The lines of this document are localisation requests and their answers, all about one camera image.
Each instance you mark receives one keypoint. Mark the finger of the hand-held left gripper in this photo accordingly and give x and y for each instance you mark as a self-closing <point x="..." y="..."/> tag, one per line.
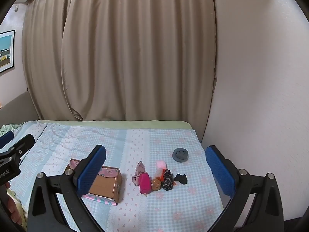
<point x="6" y="139"/>
<point x="23" y="143"/>

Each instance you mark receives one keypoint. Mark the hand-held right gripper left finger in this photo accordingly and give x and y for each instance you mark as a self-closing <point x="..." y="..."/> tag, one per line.
<point x="91" y="171"/>

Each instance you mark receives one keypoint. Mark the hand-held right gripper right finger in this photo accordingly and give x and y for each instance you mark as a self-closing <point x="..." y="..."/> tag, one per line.
<point x="221" y="171"/>

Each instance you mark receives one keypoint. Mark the cardboard box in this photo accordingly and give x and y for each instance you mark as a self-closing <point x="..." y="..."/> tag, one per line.
<point x="106" y="186"/>

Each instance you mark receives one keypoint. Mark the grey sock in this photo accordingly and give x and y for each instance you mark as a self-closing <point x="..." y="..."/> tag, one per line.
<point x="180" y="155"/>

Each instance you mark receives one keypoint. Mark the person's left hand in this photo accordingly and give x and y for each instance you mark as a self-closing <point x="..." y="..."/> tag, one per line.
<point x="13" y="207"/>

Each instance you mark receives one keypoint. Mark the pale green cloth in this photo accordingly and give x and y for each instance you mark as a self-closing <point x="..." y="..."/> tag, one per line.
<point x="7" y="128"/>

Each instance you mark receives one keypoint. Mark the beige headboard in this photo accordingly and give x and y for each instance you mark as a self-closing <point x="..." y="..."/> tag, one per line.
<point x="19" y="108"/>

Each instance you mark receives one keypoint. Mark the black sock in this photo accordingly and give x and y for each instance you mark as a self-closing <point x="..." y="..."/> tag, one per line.
<point x="181" y="178"/>

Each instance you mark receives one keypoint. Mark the mauve cloth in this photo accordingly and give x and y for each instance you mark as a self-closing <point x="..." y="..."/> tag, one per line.
<point x="138" y="171"/>

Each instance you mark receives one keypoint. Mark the pale green mattress sheet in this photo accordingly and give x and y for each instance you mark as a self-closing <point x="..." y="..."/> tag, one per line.
<point x="115" y="124"/>

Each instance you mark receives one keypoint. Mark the dark patterned sock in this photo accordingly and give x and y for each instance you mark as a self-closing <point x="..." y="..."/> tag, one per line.
<point x="167" y="180"/>

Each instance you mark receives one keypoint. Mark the magenta pouch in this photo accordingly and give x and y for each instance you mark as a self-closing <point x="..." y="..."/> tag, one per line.
<point x="144" y="183"/>

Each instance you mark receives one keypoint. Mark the pink fluffy sock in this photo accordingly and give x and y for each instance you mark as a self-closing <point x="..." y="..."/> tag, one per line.
<point x="160" y="165"/>

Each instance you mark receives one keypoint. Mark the brown plush toy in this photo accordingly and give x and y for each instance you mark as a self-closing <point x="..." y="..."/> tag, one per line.
<point x="156" y="185"/>

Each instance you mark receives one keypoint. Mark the blue checked floral blanket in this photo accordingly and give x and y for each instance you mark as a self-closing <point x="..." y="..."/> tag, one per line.
<point x="149" y="207"/>

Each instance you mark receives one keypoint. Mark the beige curtain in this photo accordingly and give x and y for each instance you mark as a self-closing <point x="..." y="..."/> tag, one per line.
<point x="120" y="53"/>

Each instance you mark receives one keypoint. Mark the wall poster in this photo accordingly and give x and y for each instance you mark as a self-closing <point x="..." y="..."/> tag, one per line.
<point x="6" y="50"/>

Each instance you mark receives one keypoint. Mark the white wall hook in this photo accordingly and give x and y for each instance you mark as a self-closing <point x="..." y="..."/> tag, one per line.
<point x="16" y="8"/>

